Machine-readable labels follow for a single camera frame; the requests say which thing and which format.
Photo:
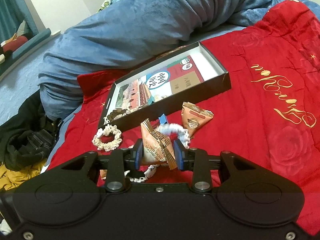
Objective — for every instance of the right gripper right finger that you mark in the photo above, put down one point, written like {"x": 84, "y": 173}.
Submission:
{"x": 184, "y": 157}

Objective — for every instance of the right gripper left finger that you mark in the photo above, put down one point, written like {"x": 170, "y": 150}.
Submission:
{"x": 134, "y": 158}

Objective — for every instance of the black white crochet scrunchie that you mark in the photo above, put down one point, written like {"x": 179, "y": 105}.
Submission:
{"x": 145, "y": 173}

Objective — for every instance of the light blue crochet scrunchie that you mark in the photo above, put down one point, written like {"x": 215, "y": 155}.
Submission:
{"x": 180, "y": 131}

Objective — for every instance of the brown triangular snack packet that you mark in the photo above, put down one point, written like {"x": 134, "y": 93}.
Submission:
{"x": 157, "y": 147}

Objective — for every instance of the cream crochet scrunchie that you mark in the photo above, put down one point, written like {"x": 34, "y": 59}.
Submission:
{"x": 107, "y": 139}

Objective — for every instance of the blue binder clip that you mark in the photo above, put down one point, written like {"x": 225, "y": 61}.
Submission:
{"x": 163, "y": 119}

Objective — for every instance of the teal binder clip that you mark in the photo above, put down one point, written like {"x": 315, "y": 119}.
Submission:
{"x": 151, "y": 101}

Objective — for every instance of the brown crochet scrunchie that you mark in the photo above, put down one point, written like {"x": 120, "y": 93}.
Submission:
{"x": 116, "y": 114}

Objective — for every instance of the Chinese history textbook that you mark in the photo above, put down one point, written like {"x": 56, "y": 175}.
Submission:
{"x": 162, "y": 83}

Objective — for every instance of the black shallow cardboard box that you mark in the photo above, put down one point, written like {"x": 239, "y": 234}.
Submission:
{"x": 216, "y": 81}

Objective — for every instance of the red embroidered quilt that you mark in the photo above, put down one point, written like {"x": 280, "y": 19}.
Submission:
{"x": 269, "y": 116}

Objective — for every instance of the black clothing pile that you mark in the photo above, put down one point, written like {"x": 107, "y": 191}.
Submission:
{"x": 29, "y": 136}

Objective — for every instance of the yellow garment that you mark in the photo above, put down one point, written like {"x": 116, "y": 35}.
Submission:
{"x": 11, "y": 179}

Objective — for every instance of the blue plush blanket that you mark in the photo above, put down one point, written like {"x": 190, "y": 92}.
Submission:
{"x": 130, "y": 32}

